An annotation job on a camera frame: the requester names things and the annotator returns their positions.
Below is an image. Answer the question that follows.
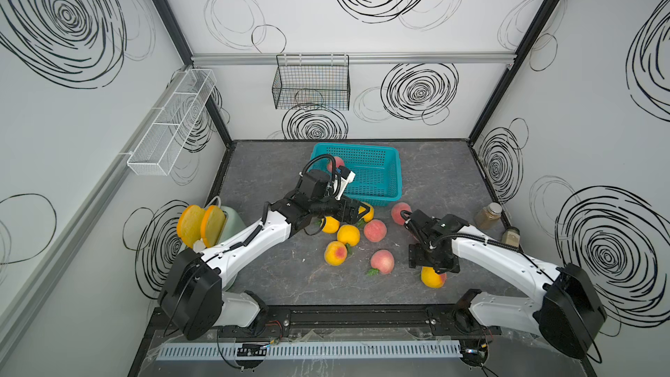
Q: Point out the white slotted cable duct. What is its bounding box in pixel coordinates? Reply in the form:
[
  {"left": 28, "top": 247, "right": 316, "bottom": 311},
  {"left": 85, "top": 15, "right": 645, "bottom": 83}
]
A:
[{"left": 155, "top": 340, "right": 464, "bottom": 361}]

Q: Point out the black wire wall basket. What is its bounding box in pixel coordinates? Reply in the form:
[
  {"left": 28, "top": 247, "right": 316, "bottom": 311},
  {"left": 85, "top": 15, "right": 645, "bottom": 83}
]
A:
[{"left": 271, "top": 53, "right": 351, "bottom": 111}]

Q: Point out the pink peach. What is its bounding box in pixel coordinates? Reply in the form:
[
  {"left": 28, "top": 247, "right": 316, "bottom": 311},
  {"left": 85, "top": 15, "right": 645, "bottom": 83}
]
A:
[
  {"left": 363, "top": 219, "right": 387, "bottom": 243},
  {"left": 391, "top": 202, "right": 412, "bottom": 225},
  {"left": 366, "top": 250, "right": 395, "bottom": 276},
  {"left": 326, "top": 156, "right": 345, "bottom": 173}
]

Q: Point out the beige spice jar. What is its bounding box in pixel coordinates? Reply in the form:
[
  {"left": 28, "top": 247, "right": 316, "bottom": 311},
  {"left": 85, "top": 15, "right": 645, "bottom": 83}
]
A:
[{"left": 501, "top": 227, "right": 521, "bottom": 248}]

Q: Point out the teal plastic basket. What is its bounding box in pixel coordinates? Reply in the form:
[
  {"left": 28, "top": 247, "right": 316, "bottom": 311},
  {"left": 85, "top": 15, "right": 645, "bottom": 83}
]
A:
[{"left": 310, "top": 142, "right": 402, "bottom": 207}]

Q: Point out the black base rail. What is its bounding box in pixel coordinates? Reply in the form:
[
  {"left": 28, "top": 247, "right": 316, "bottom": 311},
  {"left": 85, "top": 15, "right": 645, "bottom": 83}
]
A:
[{"left": 146, "top": 302, "right": 569, "bottom": 339}]

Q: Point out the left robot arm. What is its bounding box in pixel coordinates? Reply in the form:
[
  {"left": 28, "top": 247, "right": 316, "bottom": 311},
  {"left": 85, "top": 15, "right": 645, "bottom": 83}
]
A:
[{"left": 158, "top": 167, "right": 369, "bottom": 340}]

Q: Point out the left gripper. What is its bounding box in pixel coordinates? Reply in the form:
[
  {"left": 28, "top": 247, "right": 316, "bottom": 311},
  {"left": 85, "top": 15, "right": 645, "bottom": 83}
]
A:
[{"left": 309, "top": 192, "right": 369, "bottom": 224}]

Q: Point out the yellow red peach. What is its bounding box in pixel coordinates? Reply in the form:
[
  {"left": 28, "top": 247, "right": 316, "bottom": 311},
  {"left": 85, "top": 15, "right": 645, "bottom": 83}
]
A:
[{"left": 324, "top": 241, "right": 348, "bottom": 266}]

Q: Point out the pink peach bottom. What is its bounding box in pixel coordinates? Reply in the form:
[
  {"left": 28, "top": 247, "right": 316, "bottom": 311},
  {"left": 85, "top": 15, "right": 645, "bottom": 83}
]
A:
[{"left": 366, "top": 250, "right": 395, "bottom": 276}]

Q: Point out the brown spice jar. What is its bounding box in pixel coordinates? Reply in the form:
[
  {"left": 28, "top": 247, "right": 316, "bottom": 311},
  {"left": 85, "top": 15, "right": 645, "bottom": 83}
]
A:
[{"left": 475, "top": 202, "right": 503, "bottom": 230}]

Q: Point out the right yellow toast slice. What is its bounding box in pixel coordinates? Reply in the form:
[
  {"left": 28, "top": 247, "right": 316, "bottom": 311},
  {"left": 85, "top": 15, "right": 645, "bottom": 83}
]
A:
[{"left": 201, "top": 206, "right": 227, "bottom": 248}]

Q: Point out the white mesh wall shelf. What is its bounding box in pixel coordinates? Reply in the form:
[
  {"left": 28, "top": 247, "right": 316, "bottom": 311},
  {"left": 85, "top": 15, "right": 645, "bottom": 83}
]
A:
[{"left": 127, "top": 68, "right": 216, "bottom": 176}]

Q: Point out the yellow toast slice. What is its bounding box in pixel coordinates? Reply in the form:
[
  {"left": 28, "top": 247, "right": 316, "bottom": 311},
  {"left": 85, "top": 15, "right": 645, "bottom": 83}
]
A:
[
  {"left": 176, "top": 205, "right": 205, "bottom": 248},
  {"left": 201, "top": 206, "right": 227, "bottom": 248}
]

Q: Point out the left yellow toast slice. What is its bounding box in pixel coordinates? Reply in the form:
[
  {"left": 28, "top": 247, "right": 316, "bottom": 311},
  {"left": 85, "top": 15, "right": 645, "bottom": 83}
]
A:
[{"left": 176, "top": 205, "right": 205, "bottom": 248}]

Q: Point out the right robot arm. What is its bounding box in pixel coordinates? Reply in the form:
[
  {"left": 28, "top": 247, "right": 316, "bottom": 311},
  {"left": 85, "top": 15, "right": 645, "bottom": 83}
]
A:
[{"left": 400, "top": 210, "right": 607, "bottom": 360}]

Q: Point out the yellow peach top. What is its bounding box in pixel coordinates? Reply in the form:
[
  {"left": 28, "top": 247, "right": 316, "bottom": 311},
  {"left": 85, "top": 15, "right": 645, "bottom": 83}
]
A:
[{"left": 359, "top": 202, "right": 374, "bottom": 223}]

